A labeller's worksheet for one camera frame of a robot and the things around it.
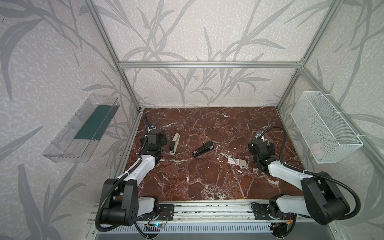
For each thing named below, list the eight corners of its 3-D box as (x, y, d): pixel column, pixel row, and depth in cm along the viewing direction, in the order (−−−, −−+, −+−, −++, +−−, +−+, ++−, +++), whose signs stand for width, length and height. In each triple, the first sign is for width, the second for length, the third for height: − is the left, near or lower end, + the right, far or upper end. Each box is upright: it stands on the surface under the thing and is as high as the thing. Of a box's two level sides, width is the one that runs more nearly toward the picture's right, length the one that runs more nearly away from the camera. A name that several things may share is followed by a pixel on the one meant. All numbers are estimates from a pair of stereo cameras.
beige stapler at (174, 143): (169, 154, 97) (167, 149, 92) (176, 135, 106) (174, 131, 101) (174, 155, 97) (172, 150, 92) (180, 136, 106) (179, 131, 101)
